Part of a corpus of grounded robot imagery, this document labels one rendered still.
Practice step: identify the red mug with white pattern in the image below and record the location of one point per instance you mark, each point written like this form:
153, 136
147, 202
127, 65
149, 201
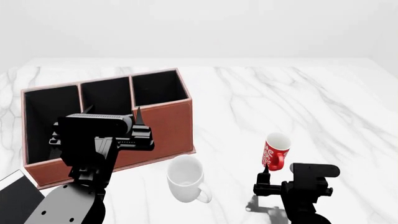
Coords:
273, 154

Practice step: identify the plain white mug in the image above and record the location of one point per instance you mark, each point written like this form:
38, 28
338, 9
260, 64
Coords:
185, 177

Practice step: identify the brown leather three-compartment caddy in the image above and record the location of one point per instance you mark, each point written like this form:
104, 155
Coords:
169, 126

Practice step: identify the right gripper black camera box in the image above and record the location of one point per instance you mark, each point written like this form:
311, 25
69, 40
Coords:
311, 171

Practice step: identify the black flat box, white edge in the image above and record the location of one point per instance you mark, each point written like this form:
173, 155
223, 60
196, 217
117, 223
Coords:
17, 200

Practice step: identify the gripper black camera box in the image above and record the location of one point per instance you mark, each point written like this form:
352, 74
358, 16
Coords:
93, 126
311, 171

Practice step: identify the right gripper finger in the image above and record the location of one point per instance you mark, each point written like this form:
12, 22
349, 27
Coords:
264, 178

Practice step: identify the left gripper black camera box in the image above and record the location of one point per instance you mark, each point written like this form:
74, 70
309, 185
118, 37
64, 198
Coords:
93, 126

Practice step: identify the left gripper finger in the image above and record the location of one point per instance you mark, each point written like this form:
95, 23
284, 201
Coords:
90, 111
141, 128

